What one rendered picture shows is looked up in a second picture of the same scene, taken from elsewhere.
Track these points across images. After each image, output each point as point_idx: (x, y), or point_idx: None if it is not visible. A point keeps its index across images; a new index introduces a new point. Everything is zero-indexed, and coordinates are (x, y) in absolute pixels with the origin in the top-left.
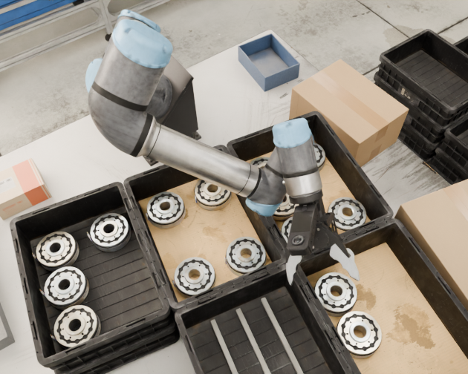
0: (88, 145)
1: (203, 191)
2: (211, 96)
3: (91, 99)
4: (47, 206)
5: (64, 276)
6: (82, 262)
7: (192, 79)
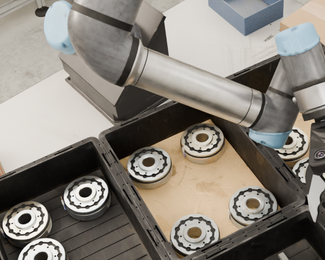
0: (43, 114)
1: (192, 141)
2: (181, 47)
3: (72, 22)
4: (13, 171)
5: (39, 248)
6: (58, 234)
7: (164, 19)
